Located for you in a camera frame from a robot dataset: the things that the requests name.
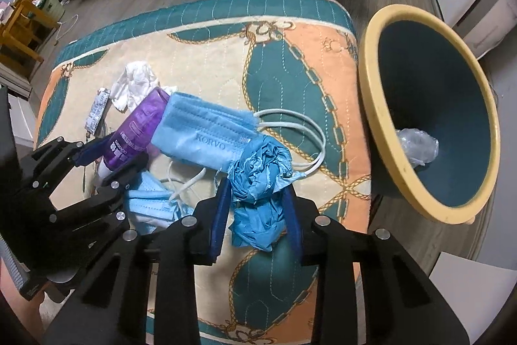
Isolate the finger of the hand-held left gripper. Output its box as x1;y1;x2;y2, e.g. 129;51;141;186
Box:
49;153;151;233
28;137;111;189

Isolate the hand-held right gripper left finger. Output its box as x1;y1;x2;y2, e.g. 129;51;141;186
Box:
42;179;234;345

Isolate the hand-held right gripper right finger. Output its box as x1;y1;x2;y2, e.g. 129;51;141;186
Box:
280;185;471;345

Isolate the purple plastic bottle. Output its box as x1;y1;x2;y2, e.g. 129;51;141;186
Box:
99;86;172;178

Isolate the blue plastic glove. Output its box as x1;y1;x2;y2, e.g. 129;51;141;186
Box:
228;135;308;251

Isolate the teal bin with yellow rim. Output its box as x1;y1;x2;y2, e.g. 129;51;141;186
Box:
357;4;501;225

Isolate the silver blister pack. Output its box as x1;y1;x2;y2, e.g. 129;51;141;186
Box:
83;86;111;137

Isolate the blue face mask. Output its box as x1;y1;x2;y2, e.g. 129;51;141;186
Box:
123;159;221;236
150;92;326;178

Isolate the crumpled white tissue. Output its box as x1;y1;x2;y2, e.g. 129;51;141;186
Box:
109;62;178;113

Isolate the teal orange quilted mat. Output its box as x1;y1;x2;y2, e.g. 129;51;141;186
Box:
34;0;372;345

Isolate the wooden chair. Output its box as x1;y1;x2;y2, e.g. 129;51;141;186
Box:
0;0;57;69

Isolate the crumpled clear plastic bag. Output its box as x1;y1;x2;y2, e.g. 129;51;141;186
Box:
395;128;439;168

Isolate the pale green box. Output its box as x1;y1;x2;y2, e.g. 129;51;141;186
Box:
38;0;66;22

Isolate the white paper sheet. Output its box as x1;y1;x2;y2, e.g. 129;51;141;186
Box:
428;251;513;333

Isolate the white cable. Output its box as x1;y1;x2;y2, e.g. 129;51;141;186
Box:
57;14;79;42

